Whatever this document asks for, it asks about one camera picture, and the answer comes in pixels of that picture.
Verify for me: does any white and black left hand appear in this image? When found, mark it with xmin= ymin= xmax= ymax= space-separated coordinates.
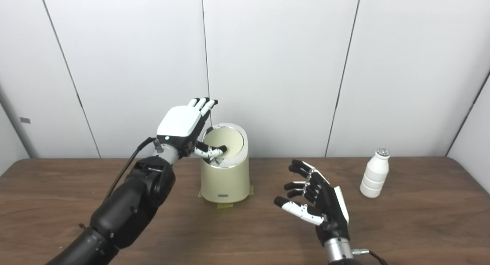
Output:
xmin=156 ymin=98 xmax=227 ymax=160

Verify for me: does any white and black right hand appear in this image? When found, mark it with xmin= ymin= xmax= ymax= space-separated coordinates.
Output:
xmin=274 ymin=160 xmax=350 ymax=245

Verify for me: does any small white plastic bottle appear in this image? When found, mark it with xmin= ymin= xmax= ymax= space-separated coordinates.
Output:
xmin=359 ymin=149 xmax=390 ymax=198

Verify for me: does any cream round bin lid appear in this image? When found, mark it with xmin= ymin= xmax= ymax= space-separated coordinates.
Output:
xmin=204 ymin=127 xmax=244 ymax=160

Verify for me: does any cream-colored bin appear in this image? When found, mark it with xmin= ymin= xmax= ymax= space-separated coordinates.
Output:
xmin=200 ymin=123 xmax=250 ymax=203

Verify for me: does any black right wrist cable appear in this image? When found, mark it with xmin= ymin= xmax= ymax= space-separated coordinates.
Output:
xmin=352 ymin=249 xmax=388 ymax=265

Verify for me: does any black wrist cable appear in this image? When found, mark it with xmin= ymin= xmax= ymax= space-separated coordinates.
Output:
xmin=352 ymin=249 xmax=388 ymax=265
xmin=105 ymin=137 xmax=161 ymax=198

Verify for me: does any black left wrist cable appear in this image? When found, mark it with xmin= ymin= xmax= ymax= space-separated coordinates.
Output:
xmin=105 ymin=137 xmax=161 ymax=198

